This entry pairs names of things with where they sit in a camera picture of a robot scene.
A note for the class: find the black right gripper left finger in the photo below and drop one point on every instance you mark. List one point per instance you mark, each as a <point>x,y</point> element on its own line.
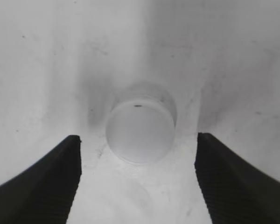
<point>44,193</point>

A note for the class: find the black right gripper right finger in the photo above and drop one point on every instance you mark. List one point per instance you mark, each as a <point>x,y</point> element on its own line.
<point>235,192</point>

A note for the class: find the white screw cap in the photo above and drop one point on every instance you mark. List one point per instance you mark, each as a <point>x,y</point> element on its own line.
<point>140,131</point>

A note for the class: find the white plastic bottle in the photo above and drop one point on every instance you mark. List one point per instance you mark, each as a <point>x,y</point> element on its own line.
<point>148,91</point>

